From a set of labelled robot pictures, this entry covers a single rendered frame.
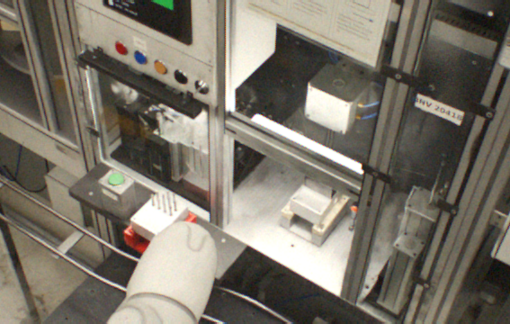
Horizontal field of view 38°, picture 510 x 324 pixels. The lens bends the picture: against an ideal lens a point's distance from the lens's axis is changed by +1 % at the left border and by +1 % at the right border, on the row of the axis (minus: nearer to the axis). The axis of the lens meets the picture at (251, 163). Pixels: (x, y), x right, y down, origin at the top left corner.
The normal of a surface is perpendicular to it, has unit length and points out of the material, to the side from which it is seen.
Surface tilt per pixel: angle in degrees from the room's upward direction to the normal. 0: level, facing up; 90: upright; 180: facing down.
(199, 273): 44
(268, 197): 0
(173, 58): 90
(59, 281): 0
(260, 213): 0
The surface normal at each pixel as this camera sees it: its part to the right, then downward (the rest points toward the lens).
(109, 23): -0.56, 0.60
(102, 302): 0.03, -0.68
